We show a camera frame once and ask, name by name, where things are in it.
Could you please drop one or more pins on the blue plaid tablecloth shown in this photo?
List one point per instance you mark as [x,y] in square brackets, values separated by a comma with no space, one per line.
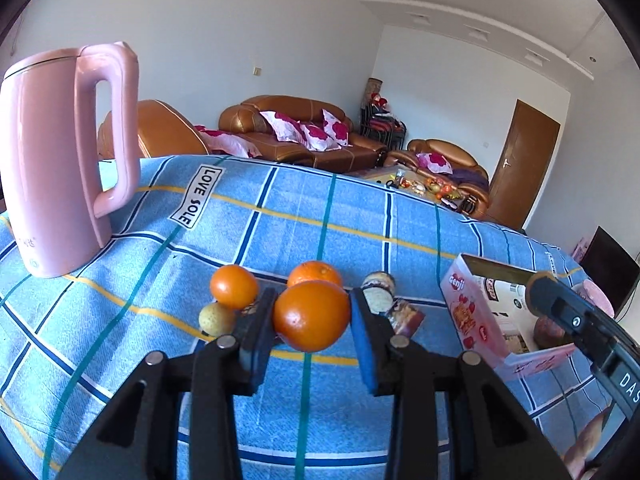
[295,220]

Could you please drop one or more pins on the pink electric kettle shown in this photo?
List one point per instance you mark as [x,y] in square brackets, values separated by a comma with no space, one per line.
[45,160]

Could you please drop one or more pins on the black television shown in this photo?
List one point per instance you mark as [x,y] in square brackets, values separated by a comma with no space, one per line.
[607,270]

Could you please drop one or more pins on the brown wooden door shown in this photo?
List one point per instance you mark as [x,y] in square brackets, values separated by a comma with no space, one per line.
[525,160]

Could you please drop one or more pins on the dark round fruit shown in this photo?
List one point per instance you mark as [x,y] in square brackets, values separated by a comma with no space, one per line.
[547,334]

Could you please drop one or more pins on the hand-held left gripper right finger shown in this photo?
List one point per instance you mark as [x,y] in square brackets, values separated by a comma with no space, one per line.
[367,352]

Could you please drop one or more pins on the brown snack packet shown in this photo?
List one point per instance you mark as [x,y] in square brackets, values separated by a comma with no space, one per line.
[407,317]

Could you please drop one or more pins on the red plush toy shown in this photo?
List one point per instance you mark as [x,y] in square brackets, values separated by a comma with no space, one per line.
[380,101]

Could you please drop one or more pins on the brown leather armchair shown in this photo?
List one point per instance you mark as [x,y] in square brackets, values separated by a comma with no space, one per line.
[450,149]
[165,135]

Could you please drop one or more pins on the white magenta floral pillow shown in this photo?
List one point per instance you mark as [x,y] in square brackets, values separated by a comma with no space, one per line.
[434,161]
[336,125]
[280,125]
[319,137]

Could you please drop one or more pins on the person's right hand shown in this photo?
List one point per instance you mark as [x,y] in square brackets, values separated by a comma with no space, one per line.
[585,442]

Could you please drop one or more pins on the small yellow-green pear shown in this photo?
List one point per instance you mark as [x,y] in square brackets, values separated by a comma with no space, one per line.
[215,319]

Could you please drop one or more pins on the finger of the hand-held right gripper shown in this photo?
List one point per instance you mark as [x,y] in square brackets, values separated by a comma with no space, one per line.
[565,310]

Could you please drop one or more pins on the pink round object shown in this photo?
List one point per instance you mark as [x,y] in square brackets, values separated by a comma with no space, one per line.
[597,297]

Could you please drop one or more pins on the pink snack box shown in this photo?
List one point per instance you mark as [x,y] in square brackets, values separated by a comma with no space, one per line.
[465,315]

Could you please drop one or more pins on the pile of assorted fruit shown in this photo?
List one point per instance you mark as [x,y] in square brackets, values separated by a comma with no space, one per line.
[435,189]

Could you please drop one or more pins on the wooden coffee table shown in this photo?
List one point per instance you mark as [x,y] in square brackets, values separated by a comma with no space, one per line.
[377,176]

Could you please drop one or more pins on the brown leather sofa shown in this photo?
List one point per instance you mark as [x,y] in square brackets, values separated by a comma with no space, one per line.
[360,152]

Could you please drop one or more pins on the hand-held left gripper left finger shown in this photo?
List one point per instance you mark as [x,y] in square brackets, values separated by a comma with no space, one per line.
[260,342]

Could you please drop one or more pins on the purple cloth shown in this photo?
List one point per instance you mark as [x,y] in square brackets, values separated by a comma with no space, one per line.
[470,176]

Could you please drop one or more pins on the orange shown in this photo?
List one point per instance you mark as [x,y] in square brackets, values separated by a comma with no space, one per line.
[311,316]
[233,286]
[315,274]

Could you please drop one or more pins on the stacked black chairs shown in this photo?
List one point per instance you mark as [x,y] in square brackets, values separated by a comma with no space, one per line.
[385,125]

